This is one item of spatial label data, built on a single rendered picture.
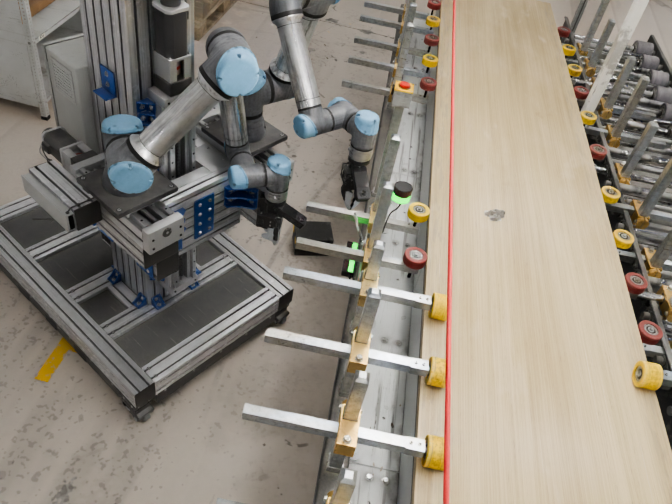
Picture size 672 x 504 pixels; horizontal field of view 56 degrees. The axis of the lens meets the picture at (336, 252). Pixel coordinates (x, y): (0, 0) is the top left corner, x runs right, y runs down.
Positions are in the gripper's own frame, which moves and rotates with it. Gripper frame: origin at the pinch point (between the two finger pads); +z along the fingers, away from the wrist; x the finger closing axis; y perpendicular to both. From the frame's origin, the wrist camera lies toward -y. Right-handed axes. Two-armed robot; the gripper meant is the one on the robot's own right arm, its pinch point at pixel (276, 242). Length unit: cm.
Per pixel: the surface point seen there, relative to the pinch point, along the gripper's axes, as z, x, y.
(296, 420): -13, 75, -20
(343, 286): -12.8, 26.5, -25.4
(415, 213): -8, -22, -47
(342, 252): -3.2, 1.5, -23.2
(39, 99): 69, -151, 172
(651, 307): 0, -7, -135
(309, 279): -12.7, 26.5, -14.8
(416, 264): -7.1, 4.0, -48.4
